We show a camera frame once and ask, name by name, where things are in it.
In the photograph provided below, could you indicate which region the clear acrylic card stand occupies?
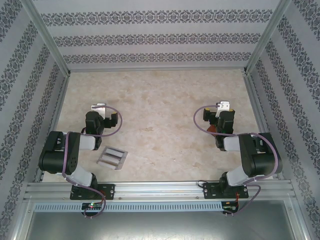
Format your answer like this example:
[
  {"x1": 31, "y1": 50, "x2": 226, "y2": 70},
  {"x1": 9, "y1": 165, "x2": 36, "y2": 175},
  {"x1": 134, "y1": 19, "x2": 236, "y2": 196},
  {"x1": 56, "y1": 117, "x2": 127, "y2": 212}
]
[{"x1": 96, "y1": 144, "x2": 129, "y2": 172}]

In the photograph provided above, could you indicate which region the circuit board with green light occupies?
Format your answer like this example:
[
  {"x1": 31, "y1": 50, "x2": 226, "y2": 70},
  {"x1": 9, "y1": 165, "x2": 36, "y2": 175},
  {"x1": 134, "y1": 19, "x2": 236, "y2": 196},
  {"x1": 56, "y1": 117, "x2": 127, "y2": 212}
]
[{"x1": 81, "y1": 202, "x2": 104, "y2": 211}]

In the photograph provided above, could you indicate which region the small circuit board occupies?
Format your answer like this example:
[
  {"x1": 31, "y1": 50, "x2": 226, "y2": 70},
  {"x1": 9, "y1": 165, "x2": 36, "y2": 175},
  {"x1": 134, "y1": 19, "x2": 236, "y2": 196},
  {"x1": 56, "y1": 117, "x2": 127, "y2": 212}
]
[{"x1": 222, "y1": 205, "x2": 240, "y2": 214}]

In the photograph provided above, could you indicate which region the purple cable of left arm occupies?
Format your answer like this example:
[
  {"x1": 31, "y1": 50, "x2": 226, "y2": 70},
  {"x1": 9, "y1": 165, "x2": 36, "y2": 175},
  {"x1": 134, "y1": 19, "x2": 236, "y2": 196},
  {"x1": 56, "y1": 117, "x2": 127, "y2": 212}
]
[{"x1": 61, "y1": 105, "x2": 124, "y2": 220}]

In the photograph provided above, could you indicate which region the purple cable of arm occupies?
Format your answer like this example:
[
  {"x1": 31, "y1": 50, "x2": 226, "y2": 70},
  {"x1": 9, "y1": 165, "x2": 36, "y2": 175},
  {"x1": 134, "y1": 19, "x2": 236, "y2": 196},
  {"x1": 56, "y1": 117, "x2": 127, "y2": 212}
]
[
  {"x1": 61, "y1": 105, "x2": 124, "y2": 220},
  {"x1": 193, "y1": 104, "x2": 280, "y2": 216}
]

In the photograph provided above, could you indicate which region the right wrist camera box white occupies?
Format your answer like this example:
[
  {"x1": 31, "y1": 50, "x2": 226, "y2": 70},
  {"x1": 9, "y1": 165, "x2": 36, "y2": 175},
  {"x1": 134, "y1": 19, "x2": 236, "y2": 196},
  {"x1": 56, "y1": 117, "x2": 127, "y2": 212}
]
[{"x1": 215, "y1": 100, "x2": 231, "y2": 118}]

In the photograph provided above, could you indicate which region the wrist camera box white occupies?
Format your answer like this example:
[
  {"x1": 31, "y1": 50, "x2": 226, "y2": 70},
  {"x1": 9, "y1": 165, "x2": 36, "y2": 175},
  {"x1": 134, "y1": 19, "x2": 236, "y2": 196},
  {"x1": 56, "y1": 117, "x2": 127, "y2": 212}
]
[
  {"x1": 215, "y1": 100, "x2": 231, "y2": 118},
  {"x1": 90, "y1": 102, "x2": 108, "y2": 116}
]

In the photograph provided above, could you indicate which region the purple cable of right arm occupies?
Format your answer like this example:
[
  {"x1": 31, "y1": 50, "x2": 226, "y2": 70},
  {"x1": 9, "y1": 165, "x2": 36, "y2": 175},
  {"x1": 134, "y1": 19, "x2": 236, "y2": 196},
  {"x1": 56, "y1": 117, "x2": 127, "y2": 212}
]
[{"x1": 193, "y1": 104, "x2": 280, "y2": 216}]

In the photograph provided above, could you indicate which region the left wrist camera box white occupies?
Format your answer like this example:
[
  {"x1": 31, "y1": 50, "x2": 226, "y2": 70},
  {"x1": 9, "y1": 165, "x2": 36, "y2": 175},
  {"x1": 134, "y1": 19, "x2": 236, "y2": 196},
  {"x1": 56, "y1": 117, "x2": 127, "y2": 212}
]
[{"x1": 90, "y1": 102, "x2": 108, "y2": 116}]

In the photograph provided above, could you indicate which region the aluminium table side rail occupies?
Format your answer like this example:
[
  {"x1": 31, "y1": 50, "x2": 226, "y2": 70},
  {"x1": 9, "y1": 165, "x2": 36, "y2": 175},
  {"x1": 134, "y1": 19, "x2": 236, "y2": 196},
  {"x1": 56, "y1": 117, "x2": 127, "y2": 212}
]
[
  {"x1": 33, "y1": 73, "x2": 72, "y2": 183},
  {"x1": 242, "y1": 72, "x2": 286, "y2": 181}
]

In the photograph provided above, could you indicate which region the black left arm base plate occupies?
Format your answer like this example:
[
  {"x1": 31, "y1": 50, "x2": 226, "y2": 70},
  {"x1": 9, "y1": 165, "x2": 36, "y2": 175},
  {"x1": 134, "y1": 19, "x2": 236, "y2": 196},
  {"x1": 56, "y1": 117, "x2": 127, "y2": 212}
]
[{"x1": 70, "y1": 183, "x2": 116, "y2": 201}]

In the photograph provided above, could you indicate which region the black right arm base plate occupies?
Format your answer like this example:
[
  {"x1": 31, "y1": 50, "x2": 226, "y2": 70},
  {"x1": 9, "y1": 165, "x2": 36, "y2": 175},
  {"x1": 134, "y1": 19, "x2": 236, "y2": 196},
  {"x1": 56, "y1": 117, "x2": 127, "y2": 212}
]
[{"x1": 202, "y1": 181, "x2": 250, "y2": 200}]

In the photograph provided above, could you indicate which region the aluminium frame post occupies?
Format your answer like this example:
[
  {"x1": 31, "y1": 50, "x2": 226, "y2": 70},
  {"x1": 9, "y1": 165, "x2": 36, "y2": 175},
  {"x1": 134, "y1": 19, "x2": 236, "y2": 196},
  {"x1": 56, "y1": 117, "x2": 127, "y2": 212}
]
[
  {"x1": 242, "y1": 0, "x2": 293, "y2": 76},
  {"x1": 19, "y1": 0, "x2": 72, "y2": 76}
]

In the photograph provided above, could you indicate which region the aluminium mounting rail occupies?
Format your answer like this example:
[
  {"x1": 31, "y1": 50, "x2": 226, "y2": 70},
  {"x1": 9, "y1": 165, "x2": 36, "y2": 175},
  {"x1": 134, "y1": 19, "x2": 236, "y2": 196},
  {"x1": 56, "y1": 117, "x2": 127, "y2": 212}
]
[{"x1": 23, "y1": 180, "x2": 298, "y2": 201}]

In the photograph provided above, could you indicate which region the slotted grey cable duct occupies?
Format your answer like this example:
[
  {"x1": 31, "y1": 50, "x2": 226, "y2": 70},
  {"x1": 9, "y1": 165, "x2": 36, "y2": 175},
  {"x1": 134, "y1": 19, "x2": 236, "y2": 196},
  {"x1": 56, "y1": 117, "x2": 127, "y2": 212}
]
[{"x1": 33, "y1": 201, "x2": 224, "y2": 213}]

